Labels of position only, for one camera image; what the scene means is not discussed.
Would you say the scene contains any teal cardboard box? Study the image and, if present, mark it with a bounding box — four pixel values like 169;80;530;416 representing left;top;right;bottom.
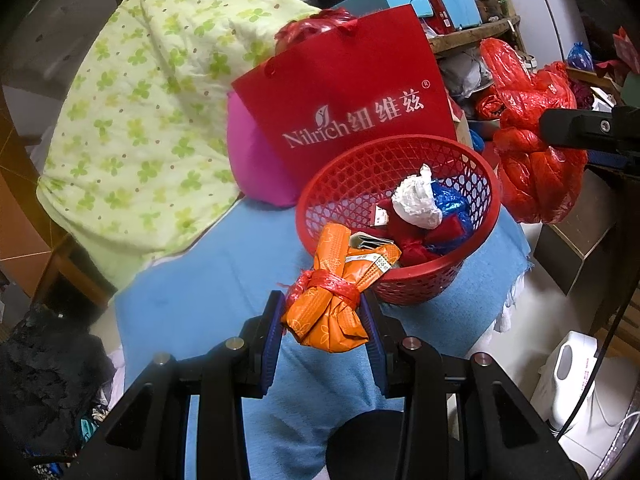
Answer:
345;0;433;18

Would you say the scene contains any green clover print quilt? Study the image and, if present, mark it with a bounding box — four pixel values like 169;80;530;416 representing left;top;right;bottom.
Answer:
39;0;321;291

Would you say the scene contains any small blue plastic bag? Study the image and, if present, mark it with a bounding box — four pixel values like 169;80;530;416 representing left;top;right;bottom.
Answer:
567;42;593;71

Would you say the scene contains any pink pillow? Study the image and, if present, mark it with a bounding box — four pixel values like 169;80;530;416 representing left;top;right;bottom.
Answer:
226;92;301;207

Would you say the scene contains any wooden shelf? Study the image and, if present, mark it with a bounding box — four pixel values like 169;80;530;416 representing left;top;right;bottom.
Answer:
430;15;521;56

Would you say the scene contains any red plastic bag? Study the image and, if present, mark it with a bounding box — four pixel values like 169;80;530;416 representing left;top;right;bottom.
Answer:
477;37;590;226
274;7;358;43

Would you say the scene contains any dark red bundle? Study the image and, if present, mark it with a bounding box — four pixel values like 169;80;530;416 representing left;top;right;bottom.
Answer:
375;197;441;268

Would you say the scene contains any white electric appliance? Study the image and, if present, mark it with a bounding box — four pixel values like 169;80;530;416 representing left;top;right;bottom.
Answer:
530;330;601;433

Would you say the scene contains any red paper gift bag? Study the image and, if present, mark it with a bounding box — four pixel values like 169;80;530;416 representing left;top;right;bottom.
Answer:
230;4;458;191

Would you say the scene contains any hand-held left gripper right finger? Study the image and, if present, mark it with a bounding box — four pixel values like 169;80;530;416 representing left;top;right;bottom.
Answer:
357;292;581;480

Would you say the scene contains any black clothing pile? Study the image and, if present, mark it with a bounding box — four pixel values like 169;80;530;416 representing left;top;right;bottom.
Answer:
0;305;118;461

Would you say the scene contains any red plastic bag in gift bag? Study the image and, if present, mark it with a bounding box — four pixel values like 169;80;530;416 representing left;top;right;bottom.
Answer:
274;7;358;43

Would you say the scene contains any brown cardboard box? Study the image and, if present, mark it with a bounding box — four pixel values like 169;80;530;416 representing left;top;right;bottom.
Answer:
545;170;631;301

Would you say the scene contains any white plastic bag bundle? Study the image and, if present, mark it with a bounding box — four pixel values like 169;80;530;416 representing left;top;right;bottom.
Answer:
391;164;444;231

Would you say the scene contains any red plastic mesh basket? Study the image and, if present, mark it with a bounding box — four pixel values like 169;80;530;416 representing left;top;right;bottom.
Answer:
295;135;502;307

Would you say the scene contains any blue foil bundle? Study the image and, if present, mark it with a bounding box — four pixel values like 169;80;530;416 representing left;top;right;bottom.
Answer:
425;180;473;256

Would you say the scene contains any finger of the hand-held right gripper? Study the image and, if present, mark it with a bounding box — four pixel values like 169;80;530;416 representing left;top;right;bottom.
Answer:
539;105;640;173

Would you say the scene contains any dark round object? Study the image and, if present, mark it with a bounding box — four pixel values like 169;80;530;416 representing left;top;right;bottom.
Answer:
325;410;407;480

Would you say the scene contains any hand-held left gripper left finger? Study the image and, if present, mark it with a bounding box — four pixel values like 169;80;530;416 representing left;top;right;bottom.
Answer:
65;290;288;480

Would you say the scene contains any orange bundle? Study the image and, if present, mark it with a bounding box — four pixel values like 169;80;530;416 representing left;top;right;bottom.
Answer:
280;222;402;353

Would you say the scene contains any black cable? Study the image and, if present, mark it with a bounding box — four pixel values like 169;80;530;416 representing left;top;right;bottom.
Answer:
555;300;628;436

